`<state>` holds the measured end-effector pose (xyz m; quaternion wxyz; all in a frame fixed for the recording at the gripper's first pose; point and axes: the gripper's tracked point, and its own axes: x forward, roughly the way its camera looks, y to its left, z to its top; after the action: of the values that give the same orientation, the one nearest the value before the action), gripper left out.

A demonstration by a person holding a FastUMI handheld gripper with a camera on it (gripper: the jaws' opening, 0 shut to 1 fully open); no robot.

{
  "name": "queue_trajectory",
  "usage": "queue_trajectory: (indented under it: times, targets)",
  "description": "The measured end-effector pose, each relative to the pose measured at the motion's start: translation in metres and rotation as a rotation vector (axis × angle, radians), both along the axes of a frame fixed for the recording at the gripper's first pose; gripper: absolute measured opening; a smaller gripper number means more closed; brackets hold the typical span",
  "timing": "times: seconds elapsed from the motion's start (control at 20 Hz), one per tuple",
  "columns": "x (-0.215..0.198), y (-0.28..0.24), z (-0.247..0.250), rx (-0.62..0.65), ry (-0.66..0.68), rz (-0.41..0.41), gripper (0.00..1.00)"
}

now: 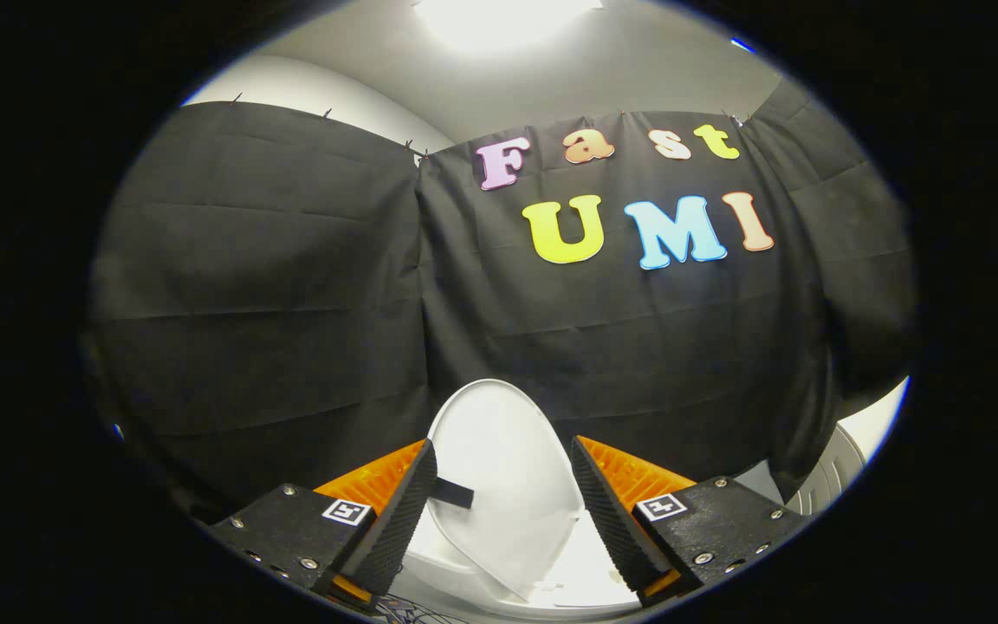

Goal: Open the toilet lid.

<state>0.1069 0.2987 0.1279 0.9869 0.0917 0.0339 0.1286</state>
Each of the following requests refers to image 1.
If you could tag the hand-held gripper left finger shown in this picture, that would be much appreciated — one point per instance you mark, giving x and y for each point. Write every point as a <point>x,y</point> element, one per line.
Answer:
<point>395,520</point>

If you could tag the white drawer cabinet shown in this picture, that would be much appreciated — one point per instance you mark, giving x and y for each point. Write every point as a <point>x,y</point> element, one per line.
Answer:
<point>830,481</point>

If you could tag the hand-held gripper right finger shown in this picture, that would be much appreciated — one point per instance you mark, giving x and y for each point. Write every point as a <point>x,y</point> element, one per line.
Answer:
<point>607,520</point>

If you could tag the black lid tab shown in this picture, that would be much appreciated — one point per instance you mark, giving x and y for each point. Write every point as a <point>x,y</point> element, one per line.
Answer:
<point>451,494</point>

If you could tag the black backdrop cloth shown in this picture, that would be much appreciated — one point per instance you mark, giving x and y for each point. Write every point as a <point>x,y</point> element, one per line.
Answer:
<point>291,303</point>

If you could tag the small ceiling light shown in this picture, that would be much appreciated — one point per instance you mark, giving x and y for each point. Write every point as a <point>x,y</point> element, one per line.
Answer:
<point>742,43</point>

